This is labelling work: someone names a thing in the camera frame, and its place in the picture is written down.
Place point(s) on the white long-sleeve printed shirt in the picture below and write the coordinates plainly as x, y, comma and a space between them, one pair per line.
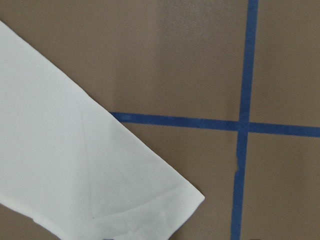
70, 166

